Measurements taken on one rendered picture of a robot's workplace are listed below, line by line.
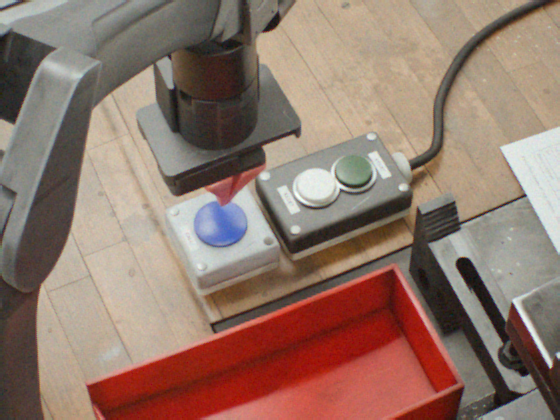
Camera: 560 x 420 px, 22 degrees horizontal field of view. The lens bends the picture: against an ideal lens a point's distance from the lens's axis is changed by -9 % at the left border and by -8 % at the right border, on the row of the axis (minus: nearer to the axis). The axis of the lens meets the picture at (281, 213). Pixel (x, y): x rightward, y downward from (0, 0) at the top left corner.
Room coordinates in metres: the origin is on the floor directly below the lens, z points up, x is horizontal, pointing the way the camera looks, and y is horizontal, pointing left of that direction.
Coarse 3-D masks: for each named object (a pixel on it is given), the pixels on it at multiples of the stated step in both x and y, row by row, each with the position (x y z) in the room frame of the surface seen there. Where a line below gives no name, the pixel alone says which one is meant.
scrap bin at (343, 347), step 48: (336, 288) 0.58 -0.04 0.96; (384, 288) 0.59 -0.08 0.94; (240, 336) 0.54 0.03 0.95; (288, 336) 0.56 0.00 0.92; (336, 336) 0.57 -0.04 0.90; (384, 336) 0.57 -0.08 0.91; (432, 336) 0.54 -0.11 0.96; (96, 384) 0.50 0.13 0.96; (144, 384) 0.51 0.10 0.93; (192, 384) 0.53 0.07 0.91; (240, 384) 0.53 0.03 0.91; (288, 384) 0.53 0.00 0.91; (336, 384) 0.53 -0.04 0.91; (384, 384) 0.53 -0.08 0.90; (432, 384) 0.52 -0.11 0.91
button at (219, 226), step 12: (216, 204) 0.67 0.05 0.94; (228, 204) 0.67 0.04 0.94; (204, 216) 0.66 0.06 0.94; (216, 216) 0.66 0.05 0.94; (228, 216) 0.66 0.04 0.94; (240, 216) 0.66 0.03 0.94; (204, 228) 0.65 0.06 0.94; (216, 228) 0.65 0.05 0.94; (228, 228) 0.65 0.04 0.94; (240, 228) 0.65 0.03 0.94; (204, 240) 0.64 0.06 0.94; (216, 240) 0.64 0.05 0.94; (228, 240) 0.64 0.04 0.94
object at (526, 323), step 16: (544, 288) 0.46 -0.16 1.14; (512, 304) 0.46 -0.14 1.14; (528, 304) 0.45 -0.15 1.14; (544, 304) 0.45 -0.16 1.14; (512, 320) 0.45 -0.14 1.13; (528, 320) 0.44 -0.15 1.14; (544, 320) 0.44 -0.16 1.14; (512, 336) 0.45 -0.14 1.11; (528, 336) 0.43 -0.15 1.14; (544, 336) 0.43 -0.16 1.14; (528, 352) 0.43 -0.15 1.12; (544, 352) 0.42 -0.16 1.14; (528, 368) 0.43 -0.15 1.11; (544, 368) 0.41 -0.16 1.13; (544, 384) 0.41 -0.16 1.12
